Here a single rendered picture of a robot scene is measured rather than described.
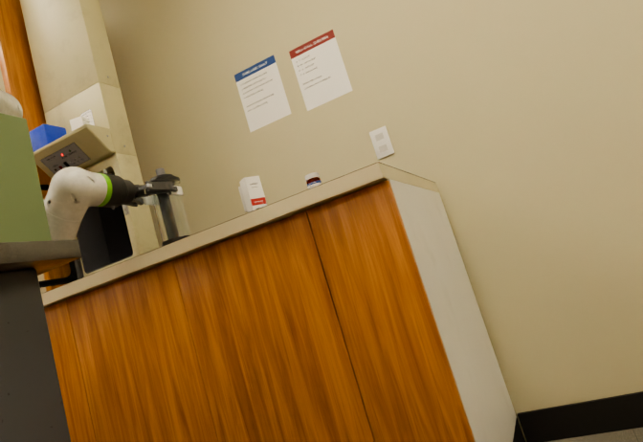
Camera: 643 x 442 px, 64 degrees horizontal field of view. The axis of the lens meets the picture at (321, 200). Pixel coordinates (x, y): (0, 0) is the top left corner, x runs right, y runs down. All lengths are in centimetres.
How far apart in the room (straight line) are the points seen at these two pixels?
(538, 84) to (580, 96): 14
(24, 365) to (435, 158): 143
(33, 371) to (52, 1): 173
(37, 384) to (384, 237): 78
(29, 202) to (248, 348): 65
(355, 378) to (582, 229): 96
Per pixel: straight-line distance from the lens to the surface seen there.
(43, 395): 116
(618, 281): 191
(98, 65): 227
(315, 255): 131
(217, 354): 150
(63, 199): 143
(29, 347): 115
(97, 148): 211
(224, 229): 141
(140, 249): 201
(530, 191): 190
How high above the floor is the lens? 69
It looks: 9 degrees up
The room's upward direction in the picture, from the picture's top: 17 degrees counter-clockwise
